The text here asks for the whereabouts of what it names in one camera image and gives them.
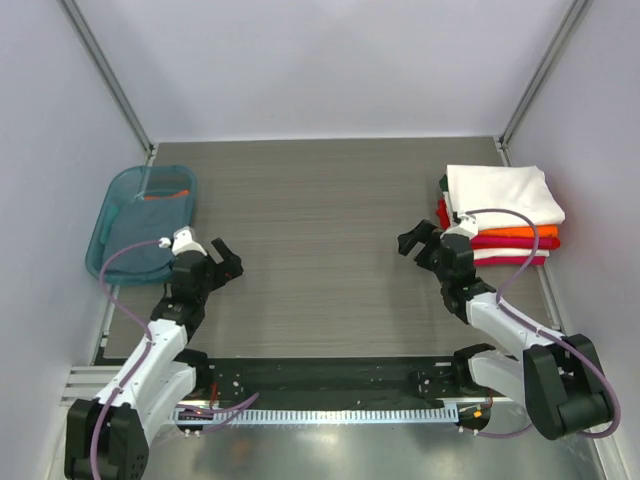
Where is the white folded t-shirt top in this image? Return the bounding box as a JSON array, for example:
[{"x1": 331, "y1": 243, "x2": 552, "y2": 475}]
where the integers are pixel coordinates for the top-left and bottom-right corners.
[{"x1": 446, "y1": 165, "x2": 565, "y2": 230}]

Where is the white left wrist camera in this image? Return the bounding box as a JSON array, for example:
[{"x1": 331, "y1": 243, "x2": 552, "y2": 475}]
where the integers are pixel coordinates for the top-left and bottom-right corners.
[{"x1": 159, "y1": 226, "x2": 208, "y2": 257}]

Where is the magenta folded t-shirt bottom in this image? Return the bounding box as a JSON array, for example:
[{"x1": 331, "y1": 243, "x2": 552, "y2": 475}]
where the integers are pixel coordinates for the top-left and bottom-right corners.
[{"x1": 474, "y1": 256, "x2": 547, "y2": 267}]

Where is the right aluminium frame post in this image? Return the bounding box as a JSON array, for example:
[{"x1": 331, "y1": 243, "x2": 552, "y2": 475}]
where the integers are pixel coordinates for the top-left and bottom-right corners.
[{"x1": 496, "y1": 0, "x2": 593, "y2": 151}]

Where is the pink folded t-shirt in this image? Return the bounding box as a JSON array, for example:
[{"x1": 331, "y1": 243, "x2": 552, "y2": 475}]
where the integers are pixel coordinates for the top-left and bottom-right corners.
[{"x1": 471, "y1": 236, "x2": 561, "y2": 251}]

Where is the orange folded t-shirt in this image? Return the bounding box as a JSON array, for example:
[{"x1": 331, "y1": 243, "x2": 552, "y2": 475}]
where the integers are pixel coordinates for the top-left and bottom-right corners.
[{"x1": 478, "y1": 225, "x2": 559, "y2": 238}]

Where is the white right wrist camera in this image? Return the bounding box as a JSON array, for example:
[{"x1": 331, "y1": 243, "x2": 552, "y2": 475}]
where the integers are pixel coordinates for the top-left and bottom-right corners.
[{"x1": 442, "y1": 213, "x2": 479, "y2": 240}]

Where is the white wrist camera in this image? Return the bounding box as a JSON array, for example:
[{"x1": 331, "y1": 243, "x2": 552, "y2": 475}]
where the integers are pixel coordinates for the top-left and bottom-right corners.
[
  {"x1": 442, "y1": 213, "x2": 479, "y2": 240},
  {"x1": 159, "y1": 226, "x2": 208, "y2": 257}
]

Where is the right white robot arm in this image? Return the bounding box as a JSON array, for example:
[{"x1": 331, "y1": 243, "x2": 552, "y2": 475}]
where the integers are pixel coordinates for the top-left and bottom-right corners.
[{"x1": 397, "y1": 215, "x2": 621, "y2": 440}]

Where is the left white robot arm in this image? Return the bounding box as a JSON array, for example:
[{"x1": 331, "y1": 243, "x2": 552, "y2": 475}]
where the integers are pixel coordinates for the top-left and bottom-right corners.
[{"x1": 64, "y1": 228, "x2": 244, "y2": 479}]

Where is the blue-grey t-shirt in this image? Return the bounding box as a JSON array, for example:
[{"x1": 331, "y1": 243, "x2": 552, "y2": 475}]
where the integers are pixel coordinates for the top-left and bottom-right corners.
[{"x1": 103, "y1": 196, "x2": 194, "y2": 285}]

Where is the red folded t-shirt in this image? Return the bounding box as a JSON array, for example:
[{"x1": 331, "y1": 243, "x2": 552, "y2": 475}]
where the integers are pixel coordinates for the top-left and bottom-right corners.
[{"x1": 436, "y1": 198, "x2": 451, "y2": 230}]

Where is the white folded t-shirt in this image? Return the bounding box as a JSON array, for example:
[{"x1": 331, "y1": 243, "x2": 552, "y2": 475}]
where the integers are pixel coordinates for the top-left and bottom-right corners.
[
  {"x1": 446, "y1": 165, "x2": 565, "y2": 230},
  {"x1": 473, "y1": 248, "x2": 532, "y2": 260}
]

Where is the teal plastic basket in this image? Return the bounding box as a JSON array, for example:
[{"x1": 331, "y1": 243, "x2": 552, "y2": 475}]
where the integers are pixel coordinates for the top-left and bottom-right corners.
[{"x1": 85, "y1": 165, "x2": 197, "y2": 278}]

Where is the aluminium frame post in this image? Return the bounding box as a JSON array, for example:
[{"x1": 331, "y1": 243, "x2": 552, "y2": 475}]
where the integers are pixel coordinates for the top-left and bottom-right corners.
[
  {"x1": 58, "y1": 0, "x2": 154, "y2": 157},
  {"x1": 496, "y1": 0, "x2": 593, "y2": 151}
]

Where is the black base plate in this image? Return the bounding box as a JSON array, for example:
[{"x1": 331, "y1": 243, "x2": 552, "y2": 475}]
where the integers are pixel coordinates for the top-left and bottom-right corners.
[{"x1": 208, "y1": 356, "x2": 490, "y2": 409}]

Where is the orange t-shirt in basket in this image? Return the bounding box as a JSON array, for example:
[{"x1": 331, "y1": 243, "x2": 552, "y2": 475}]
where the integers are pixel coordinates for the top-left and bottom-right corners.
[{"x1": 143, "y1": 189, "x2": 190, "y2": 201}]

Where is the white folded t-shirt lower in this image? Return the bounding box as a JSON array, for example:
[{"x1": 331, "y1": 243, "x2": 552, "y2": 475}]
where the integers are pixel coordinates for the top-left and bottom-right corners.
[{"x1": 473, "y1": 248, "x2": 532, "y2": 260}]

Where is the slotted cable duct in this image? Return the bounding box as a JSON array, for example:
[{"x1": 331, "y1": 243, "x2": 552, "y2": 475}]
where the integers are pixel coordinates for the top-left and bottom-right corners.
[{"x1": 172, "y1": 404, "x2": 459, "y2": 427}]

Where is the left aluminium frame post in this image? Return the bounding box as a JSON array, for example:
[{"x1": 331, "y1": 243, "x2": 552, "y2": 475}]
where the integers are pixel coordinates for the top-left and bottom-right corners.
[{"x1": 58, "y1": 0, "x2": 154, "y2": 157}]

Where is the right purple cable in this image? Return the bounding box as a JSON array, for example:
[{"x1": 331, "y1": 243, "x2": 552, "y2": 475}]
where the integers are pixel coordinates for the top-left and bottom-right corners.
[{"x1": 467, "y1": 208, "x2": 623, "y2": 440}]

